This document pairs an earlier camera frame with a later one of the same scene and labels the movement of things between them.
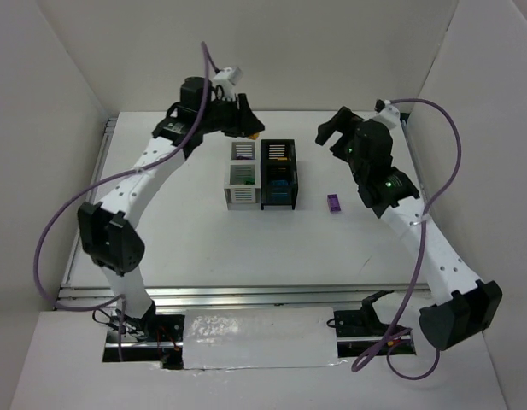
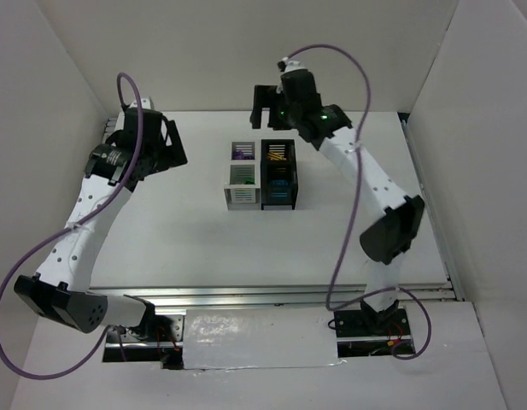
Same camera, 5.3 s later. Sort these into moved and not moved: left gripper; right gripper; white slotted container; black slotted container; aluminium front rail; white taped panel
Moved: left gripper; right gripper
Not moved: aluminium front rail; black slotted container; white taped panel; white slotted container
